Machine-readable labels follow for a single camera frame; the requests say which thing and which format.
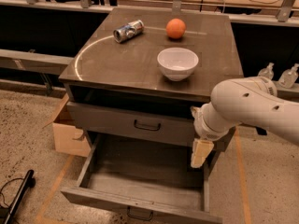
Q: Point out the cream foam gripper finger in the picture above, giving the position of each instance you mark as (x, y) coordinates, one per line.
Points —
(200, 150)
(196, 112)

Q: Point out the grey top drawer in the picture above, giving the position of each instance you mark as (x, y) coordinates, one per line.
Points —
(138, 125)

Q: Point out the grey drawer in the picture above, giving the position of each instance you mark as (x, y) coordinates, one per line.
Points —
(144, 180)
(138, 125)

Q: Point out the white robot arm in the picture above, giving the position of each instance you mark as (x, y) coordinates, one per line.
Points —
(252, 101)

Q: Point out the grey bottom drawer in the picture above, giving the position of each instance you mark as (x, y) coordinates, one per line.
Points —
(144, 180)

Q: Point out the grey drawer cabinet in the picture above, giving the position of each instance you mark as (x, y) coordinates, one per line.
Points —
(127, 75)

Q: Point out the white bowl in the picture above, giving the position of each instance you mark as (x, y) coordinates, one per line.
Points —
(177, 63)

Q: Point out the clear plastic bottle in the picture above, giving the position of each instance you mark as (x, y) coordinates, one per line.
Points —
(289, 77)
(267, 71)

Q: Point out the orange fruit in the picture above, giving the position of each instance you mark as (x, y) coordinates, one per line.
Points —
(175, 28)

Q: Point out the crushed silver soda can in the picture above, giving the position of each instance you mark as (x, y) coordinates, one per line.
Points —
(128, 31)

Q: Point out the cardboard box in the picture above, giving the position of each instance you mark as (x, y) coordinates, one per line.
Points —
(68, 139)

